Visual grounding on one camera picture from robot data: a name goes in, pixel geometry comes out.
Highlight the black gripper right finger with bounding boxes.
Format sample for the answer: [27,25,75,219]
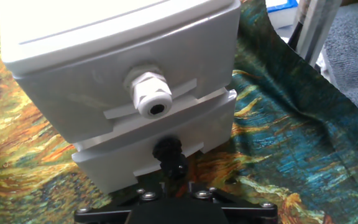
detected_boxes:
[187,182,278,218]

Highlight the sunflower painting cloth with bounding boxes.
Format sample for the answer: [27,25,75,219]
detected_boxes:
[0,0,358,224]

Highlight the blue and white box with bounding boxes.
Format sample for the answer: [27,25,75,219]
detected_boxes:
[265,0,300,29]

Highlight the large aluminium frame beam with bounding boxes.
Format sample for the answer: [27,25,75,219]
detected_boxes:
[287,0,343,68]

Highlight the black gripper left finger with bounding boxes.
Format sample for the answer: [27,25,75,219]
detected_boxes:
[75,182,168,223]

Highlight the dark grey fabric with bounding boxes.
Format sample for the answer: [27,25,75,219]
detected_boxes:
[321,0,358,116]

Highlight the grey drawer with black knob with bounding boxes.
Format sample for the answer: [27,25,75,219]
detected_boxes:
[71,88,238,195]

